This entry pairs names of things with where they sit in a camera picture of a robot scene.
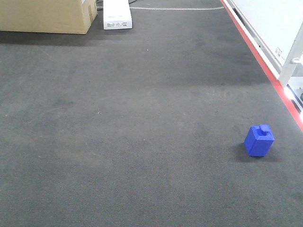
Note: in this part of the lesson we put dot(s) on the small blue box part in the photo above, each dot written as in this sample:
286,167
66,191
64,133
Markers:
259,140

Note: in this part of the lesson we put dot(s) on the long white carton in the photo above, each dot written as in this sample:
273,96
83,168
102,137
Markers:
116,15

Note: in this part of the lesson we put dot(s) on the brown cardboard box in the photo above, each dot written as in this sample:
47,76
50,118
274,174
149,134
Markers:
47,16

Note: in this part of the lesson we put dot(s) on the red and white conveyor rail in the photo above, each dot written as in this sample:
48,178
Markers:
264,63

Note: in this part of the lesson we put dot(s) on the white metal post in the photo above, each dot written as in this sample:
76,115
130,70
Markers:
293,59

